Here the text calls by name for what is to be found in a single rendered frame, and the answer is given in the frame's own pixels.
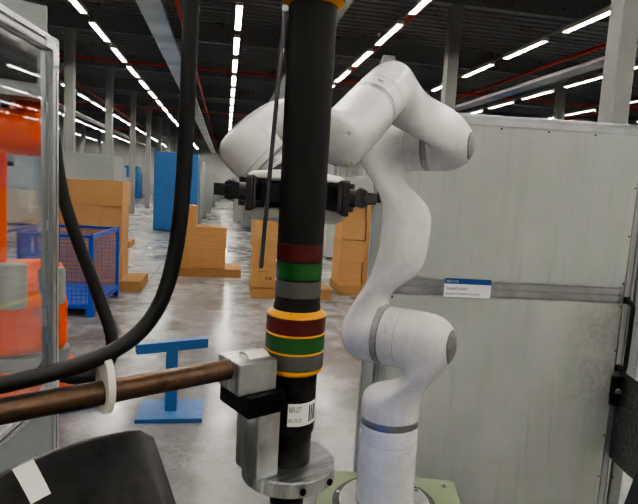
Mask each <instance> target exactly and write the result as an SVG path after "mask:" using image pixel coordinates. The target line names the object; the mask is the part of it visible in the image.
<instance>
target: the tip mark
mask: <svg viewBox="0 0 638 504"><path fill-rule="evenodd" d="M12 471H13V472H14V474H15V476H16V477H17V479H18V481H19V483H20V485H21V486H22V488H23V490H24V492H25V494H26V496H27V498H28V499H29V501H30V503H31V504H32V503H34V502H36V501H38V500H40V499H41V498H43V497H45V496H47V495H49V494H51V492H50V490H49V488H48V486H47V484H46V482H45V480H44V478H43V476H42V474H41V472H40V471H39V469H38V467H37V465H36V463H35V461H34V460H32V461H29V462H27V463H25V464H23V465H20V466H18V467H16V468H14V469H12Z"/></svg>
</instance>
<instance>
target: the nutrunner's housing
mask: <svg viewBox="0 0 638 504"><path fill-rule="evenodd" d="M316 383H317V374H316V375H314V376H310V377H305V378H288V377H282V376H278V375H276V386H278V387H280V388H282V389H283V390H285V392H286V395H285V410H284V411H281V412H280V429H279V448H278V468H282V469H298V468H301V467H304V466H306V465H307V464H308V463H309V461H310V450H311V433H312V431H313V429H314V419H315V405H316ZM270 503H271V504H303V498H300V499H279V498H273V497H270Z"/></svg>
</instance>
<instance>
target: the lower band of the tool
mask: <svg viewBox="0 0 638 504"><path fill-rule="evenodd" d="M267 313H268V314H269V315H270V316H273V317H276V318H280V319H286V320H298V321H306V320H317V319H321V318H324V317H325V316H326V312H325V311H324V310H322V309H321V310H320V311H317V312H313V313H289V312H283V311H279V310H276V309H275V308H273V306H272V307H270V308H269V309H268V310H267ZM266 331H267V332H268V333H270V334H272V335H275V336H278V337H283V338H292V339H309V338H316V337H320V336H322V335H324V334H325V332H324V333H323V334H320V335H317V336H311V337H290V336H282V335H278V334H274V333H272V332H270V331H268V330H267V329H266ZM265 348H266V346H265ZM266 349H267V350H268V351H269V352H271V353H274V354H277V355H282V356H289V357H308V356H314V355H318V354H320V353H322V352H323V351H324V350H323V351H321V352H319V353H315V354H310V355H287V354H281V353H277V352H274V351H271V350H269V349H268V348H266ZM322 369H323V367H322V368H321V369H319V370H317V371H313V372H308V373H286V372H280V371H277V372H276V375H278V376H282V377H288V378H305V377H310V376H314V375H316V374H318V373H319V372H320V371H321V370H322Z"/></svg>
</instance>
